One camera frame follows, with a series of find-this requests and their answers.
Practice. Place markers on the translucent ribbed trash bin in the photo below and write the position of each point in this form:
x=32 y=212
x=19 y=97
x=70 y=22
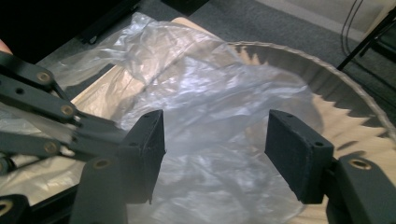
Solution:
x=342 y=102

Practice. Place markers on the clear plastic bag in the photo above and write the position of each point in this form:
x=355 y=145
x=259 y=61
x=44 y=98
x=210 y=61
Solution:
x=202 y=93

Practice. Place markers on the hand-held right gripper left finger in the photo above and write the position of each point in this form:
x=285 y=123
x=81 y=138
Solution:
x=143 y=155

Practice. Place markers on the black folding chair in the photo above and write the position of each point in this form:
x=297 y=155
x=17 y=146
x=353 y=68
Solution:
x=358 y=48

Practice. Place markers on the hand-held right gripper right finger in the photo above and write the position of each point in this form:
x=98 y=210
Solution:
x=295 y=155

